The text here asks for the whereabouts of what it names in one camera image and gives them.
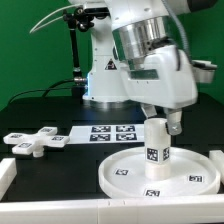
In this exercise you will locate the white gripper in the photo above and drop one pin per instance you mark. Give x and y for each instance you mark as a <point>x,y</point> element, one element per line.
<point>165,79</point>

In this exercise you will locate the white round table top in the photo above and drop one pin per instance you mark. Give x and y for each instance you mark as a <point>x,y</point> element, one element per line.
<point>123,175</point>

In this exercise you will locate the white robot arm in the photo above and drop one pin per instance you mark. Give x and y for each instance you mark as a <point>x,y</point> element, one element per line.
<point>141,54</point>

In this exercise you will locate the white marker sheet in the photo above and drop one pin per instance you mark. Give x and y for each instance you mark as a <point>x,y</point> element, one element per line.
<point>94,134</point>

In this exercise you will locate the white cross-shaped table base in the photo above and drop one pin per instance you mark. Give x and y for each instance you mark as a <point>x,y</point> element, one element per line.
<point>26,144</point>

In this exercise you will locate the white left fence block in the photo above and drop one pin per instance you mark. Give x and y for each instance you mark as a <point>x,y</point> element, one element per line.
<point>8,171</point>

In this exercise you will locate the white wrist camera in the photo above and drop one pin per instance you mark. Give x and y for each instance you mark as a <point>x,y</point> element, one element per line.
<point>203,71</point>

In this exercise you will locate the white front fence rail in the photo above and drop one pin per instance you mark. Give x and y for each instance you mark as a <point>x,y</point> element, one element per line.
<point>172,210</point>

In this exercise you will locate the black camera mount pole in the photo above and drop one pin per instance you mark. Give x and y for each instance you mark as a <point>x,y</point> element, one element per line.
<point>79,25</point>

